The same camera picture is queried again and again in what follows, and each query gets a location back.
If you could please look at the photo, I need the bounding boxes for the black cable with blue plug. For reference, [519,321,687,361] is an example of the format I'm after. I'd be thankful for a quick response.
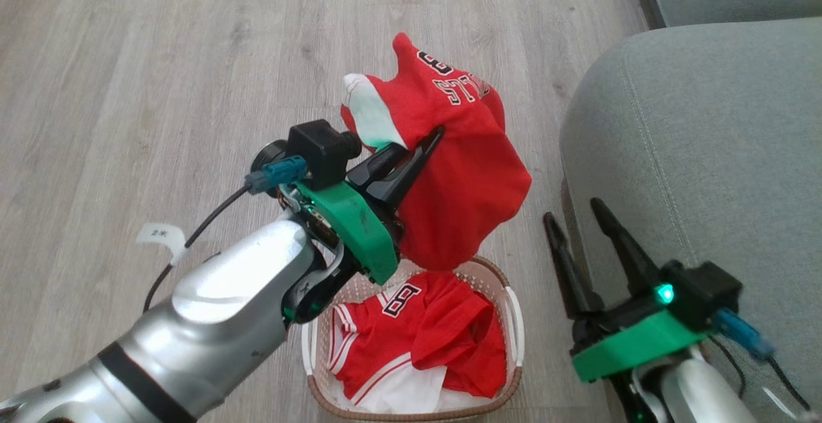
[143,157,309,313]
[714,307,813,411]

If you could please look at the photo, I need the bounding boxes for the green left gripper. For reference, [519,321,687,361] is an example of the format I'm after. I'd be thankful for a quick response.
[294,126,446,286]

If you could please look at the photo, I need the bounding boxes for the woven laundry basket white handles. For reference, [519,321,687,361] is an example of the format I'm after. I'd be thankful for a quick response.
[301,255,526,422]

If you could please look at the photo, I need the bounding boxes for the white garment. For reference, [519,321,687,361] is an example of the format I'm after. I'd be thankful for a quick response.
[331,362,496,415]

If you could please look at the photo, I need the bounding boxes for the white paper cable tag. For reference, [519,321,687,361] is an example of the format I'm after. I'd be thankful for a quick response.
[136,223,188,267]

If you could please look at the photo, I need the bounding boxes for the red jersey with white stripes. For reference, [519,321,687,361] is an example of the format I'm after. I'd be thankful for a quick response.
[328,271,508,406]

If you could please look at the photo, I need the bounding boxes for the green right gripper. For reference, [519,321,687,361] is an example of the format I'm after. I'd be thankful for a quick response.
[543,198,708,384]

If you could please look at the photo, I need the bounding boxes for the red Bulls basketball jersey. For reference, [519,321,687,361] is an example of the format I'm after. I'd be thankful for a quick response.
[339,31,532,272]

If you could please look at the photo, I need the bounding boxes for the grey sofa with yellow back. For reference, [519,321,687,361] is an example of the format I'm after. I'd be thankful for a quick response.
[559,0,822,423]

